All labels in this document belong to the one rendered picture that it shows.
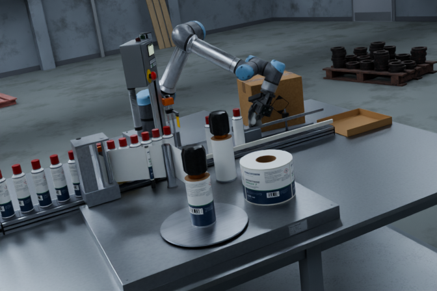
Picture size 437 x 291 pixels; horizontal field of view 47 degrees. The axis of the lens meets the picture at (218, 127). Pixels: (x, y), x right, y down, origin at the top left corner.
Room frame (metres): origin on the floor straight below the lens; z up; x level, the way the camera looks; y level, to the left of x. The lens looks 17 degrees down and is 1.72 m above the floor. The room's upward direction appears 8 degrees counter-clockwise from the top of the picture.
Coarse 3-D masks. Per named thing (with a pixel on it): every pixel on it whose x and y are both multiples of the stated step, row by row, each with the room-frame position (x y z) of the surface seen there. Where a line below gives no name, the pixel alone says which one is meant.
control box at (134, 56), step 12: (120, 48) 2.19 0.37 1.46; (132, 48) 2.18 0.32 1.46; (144, 48) 2.21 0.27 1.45; (132, 60) 2.18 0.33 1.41; (144, 60) 2.18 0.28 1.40; (132, 72) 2.19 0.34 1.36; (144, 72) 2.18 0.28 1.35; (156, 72) 2.32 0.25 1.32; (132, 84) 2.19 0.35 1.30; (144, 84) 2.18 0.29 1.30
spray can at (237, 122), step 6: (234, 108) 2.36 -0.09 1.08; (234, 114) 2.34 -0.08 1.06; (234, 120) 2.34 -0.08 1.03; (240, 120) 2.34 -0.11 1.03; (234, 126) 2.34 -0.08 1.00; (240, 126) 2.33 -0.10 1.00; (234, 132) 2.34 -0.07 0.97; (240, 132) 2.33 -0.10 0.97; (234, 138) 2.35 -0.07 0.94; (240, 138) 2.33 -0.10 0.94; (240, 144) 2.33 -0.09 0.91; (240, 150) 2.33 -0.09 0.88
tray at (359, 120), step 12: (360, 108) 2.80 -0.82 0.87; (324, 120) 2.71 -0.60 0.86; (336, 120) 2.74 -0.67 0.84; (348, 120) 2.72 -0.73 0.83; (360, 120) 2.69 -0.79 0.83; (372, 120) 2.66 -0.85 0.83; (384, 120) 2.55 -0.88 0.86; (336, 132) 2.55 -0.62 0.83; (348, 132) 2.46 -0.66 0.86; (360, 132) 2.49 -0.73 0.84
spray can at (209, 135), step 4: (208, 116) 2.29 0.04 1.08; (208, 120) 2.27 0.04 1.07; (208, 124) 2.27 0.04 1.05; (208, 128) 2.26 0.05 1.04; (208, 132) 2.27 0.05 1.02; (208, 136) 2.27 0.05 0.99; (208, 140) 2.27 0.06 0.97; (208, 144) 2.27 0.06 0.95; (208, 148) 2.27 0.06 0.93; (208, 152) 2.28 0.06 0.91; (212, 152) 2.26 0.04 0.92
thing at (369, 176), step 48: (336, 144) 2.37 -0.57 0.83; (384, 144) 2.29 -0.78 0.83; (432, 144) 2.20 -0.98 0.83; (336, 192) 1.84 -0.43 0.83; (384, 192) 1.78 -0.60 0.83; (432, 192) 1.73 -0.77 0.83; (0, 240) 1.81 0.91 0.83; (48, 240) 1.75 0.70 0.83; (288, 240) 1.52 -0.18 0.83; (0, 288) 1.46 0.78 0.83; (48, 288) 1.42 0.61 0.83; (96, 288) 1.39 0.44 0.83; (192, 288) 1.32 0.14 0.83
